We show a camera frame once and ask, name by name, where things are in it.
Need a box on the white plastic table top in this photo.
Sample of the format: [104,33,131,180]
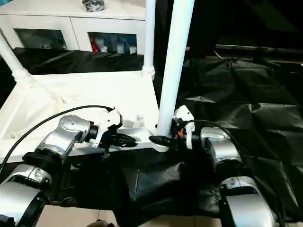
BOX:
[0,67,171,164]

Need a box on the black work mat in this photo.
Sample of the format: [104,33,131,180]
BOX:
[0,46,303,224]

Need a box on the white glass-door sideboard cabinet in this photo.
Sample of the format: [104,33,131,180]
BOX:
[0,0,146,54]

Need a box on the black backdrop cloth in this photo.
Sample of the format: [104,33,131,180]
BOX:
[153,0,303,61]

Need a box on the grey crumpled bag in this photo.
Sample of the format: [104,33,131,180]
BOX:
[81,0,106,12]

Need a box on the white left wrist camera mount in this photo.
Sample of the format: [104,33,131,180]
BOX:
[91,107,123,148]

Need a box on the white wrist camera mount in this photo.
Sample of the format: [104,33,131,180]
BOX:
[91,107,123,148]
[172,105,196,150]

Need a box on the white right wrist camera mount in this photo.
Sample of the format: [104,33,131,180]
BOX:
[172,105,196,150]

